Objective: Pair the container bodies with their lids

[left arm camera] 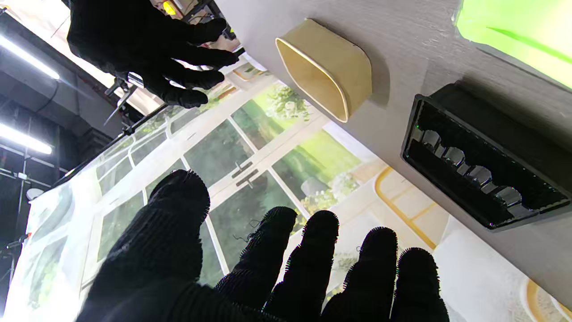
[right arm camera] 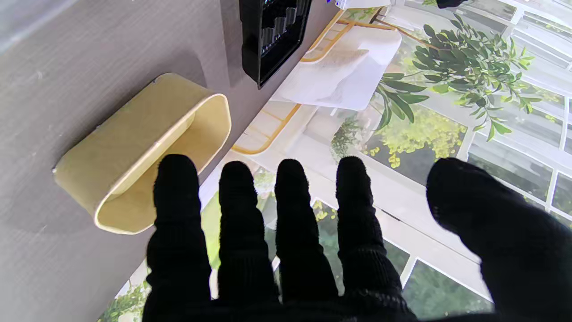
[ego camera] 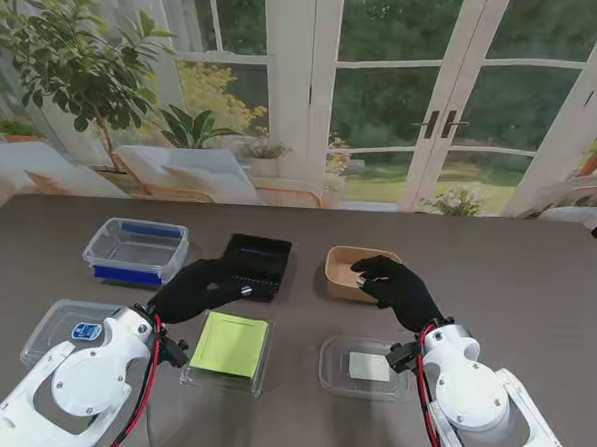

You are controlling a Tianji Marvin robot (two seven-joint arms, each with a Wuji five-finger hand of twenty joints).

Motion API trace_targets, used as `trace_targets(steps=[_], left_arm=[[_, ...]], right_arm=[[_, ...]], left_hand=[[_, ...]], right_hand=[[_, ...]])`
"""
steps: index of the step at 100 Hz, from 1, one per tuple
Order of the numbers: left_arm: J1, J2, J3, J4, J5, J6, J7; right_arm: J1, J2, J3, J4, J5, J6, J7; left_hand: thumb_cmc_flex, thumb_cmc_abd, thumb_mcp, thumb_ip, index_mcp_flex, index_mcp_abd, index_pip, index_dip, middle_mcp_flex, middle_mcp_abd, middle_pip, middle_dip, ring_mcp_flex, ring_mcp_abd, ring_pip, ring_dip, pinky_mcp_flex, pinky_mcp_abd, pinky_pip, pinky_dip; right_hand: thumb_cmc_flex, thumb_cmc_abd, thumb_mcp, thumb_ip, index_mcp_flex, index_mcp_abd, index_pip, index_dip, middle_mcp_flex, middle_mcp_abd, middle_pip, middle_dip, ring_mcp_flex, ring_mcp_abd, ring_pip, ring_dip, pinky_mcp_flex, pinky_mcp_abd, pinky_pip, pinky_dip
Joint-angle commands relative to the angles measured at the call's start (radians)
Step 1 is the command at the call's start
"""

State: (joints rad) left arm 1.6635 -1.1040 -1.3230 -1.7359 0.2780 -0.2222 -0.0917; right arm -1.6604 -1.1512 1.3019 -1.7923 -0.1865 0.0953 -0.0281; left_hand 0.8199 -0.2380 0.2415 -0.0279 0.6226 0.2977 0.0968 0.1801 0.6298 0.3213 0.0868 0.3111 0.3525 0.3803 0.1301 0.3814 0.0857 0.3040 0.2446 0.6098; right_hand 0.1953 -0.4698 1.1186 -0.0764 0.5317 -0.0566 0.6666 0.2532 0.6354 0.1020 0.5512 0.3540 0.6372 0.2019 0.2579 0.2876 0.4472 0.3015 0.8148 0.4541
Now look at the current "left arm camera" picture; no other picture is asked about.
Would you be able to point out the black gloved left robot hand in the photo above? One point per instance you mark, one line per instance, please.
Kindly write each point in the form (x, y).
(156, 250)

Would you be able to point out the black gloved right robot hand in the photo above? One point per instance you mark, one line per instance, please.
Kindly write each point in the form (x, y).
(125, 36)

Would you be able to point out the fluorescent ceiling light tube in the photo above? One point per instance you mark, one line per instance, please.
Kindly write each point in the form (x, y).
(27, 56)
(24, 138)

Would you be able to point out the tan kraft paper bowl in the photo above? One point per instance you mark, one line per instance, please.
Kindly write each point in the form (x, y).
(344, 67)

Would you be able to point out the black plastic ridged tray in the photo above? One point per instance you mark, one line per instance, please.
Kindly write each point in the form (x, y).
(482, 147)

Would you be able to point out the clear lid with green paper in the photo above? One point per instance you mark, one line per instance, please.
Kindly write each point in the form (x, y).
(523, 31)

